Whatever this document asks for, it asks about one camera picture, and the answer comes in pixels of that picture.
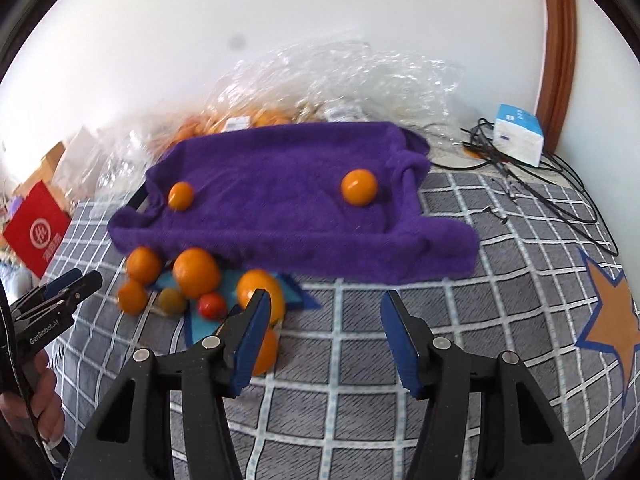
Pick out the wooden door frame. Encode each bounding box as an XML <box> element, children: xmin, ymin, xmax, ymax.
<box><xmin>537</xmin><ymin>0</ymin><xmax>578</xmax><ymax>153</ymax></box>

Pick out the person's left hand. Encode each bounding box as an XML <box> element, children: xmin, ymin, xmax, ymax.
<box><xmin>0</xmin><ymin>349</ymin><xmax>66</xmax><ymax>457</ymax></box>

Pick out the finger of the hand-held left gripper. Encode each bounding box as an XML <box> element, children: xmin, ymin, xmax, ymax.
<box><xmin>12</xmin><ymin>271</ymin><xmax>103</xmax><ymax>328</ymax></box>
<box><xmin>9</xmin><ymin>268</ymin><xmax>83</xmax><ymax>313</ymax></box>

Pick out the grey checked bed sheet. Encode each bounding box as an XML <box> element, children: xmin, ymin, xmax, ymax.
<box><xmin>0</xmin><ymin>160</ymin><xmax>640</xmax><ymax>480</ymax></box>

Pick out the cardboard box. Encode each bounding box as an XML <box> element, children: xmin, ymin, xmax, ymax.
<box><xmin>12</xmin><ymin>141</ymin><xmax>68</xmax><ymax>201</ymax></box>

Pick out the smooth oval orange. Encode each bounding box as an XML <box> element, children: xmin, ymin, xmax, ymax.
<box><xmin>252</xmin><ymin>327</ymin><xmax>279</xmax><ymax>377</ymax></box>
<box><xmin>126</xmin><ymin>246</ymin><xmax>163</xmax><ymax>285</ymax></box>

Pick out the pile of bagged kumquats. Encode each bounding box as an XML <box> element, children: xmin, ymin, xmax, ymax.
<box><xmin>210</xmin><ymin>107</ymin><xmax>296</xmax><ymax>136</ymax></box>

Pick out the red strawberry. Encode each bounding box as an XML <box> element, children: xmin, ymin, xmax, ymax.
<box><xmin>197</xmin><ymin>292</ymin><xmax>227</xmax><ymax>321</ymax></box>

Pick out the pile of bagged oranges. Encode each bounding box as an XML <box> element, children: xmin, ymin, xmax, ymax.
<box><xmin>172</xmin><ymin>115</ymin><xmax>210</xmax><ymax>143</ymax></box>

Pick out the large mandarin orange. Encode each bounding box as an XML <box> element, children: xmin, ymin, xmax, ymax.
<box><xmin>236</xmin><ymin>269</ymin><xmax>287</xmax><ymax>326</ymax></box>
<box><xmin>172</xmin><ymin>248</ymin><xmax>222</xmax><ymax>299</ymax></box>

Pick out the clear plastic bag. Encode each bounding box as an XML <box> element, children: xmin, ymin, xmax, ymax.
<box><xmin>95</xmin><ymin>110</ymin><xmax>211</xmax><ymax>201</ymax></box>
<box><xmin>200</xmin><ymin>45</ymin><xmax>321</xmax><ymax>146</ymax></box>
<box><xmin>305</xmin><ymin>40</ymin><xmax>468</xmax><ymax>148</ymax></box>

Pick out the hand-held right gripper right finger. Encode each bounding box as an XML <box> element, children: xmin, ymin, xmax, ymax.
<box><xmin>380</xmin><ymin>290</ymin><xmax>586</xmax><ymax>480</ymax></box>

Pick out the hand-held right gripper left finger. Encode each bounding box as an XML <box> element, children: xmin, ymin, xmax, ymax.
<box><xmin>60</xmin><ymin>287</ymin><xmax>273</xmax><ymax>480</ymax></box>

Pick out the purple towel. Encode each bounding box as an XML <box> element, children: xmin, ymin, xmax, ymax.
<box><xmin>107</xmin><ymin>121</ymin><xmax>481</xmax><ymax>285</ymax></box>

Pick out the orange kumquat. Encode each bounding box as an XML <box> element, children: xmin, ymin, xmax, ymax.
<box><xmin>167</xmin><ymin>181</ymin><xmax>195</xmax><ymax>211</ymax></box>
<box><xmin>117</xmin><ymin>280</ymin><xmax>150</xmax><ymax>315</ymax></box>
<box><xmin>341</xmin><ymin>169</ymin><xmax>379</xmax><ymax>207</ymax></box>

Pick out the blue white tissue pack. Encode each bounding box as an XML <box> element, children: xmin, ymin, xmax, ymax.
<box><xmin>492</xmin><ymin>104</ymin><xmax>545</xmax><ymax>167</ymax></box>

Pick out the bundle of black cables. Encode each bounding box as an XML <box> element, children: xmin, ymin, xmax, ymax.
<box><xmin>462</xmin><ymin>117</ymin><xmax>619</xmax><ymax>257</ymax></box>

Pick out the red box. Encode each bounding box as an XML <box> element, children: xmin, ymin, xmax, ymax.
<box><xmin>2</xmin><ymin>180</ymin><xmax>73</xmax><ymax>278</ymax></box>

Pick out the tan longan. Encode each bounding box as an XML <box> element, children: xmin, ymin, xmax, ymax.
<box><xmin>159</xmin><ymin>287</ymin><xmax>190</xmax><ymax>317</ymax></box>

